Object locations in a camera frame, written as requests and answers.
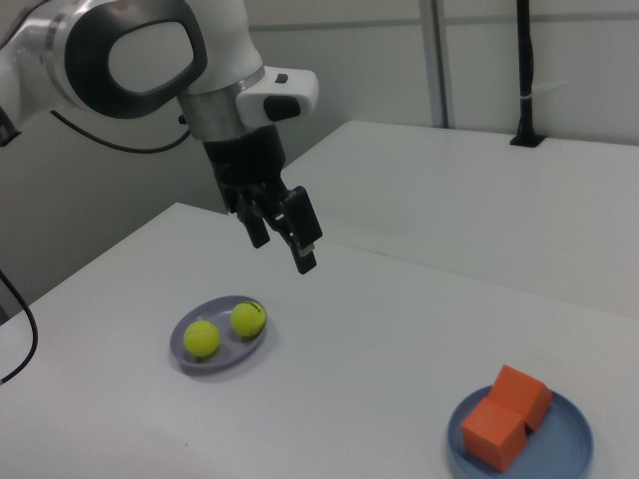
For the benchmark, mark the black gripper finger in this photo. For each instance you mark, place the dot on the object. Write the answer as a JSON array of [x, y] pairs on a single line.
[[299, 224], [254, 227]]

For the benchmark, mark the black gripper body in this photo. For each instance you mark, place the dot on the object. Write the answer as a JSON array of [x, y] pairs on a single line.
[[249, 164]]

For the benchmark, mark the yellow tennis ball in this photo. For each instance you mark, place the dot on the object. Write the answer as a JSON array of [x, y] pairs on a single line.
[[202, 339], [248, 322]]

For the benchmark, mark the orange cube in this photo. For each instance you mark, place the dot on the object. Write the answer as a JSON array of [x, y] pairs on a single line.
[[491, 439], [524, 394]]

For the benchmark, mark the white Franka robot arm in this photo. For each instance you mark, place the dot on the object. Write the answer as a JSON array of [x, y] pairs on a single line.
[[224, 40]]

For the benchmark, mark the purple plate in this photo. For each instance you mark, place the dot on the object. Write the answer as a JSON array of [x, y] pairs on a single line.
[[239, 349]]

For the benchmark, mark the blue plate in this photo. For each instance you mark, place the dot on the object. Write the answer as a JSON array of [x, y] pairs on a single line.
[[559, 439]]

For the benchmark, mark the grey partition post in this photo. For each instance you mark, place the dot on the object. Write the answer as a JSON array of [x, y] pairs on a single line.
[[441, 65]]

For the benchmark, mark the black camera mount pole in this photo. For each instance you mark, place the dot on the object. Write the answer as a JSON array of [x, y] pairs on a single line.
[[524, 75]]

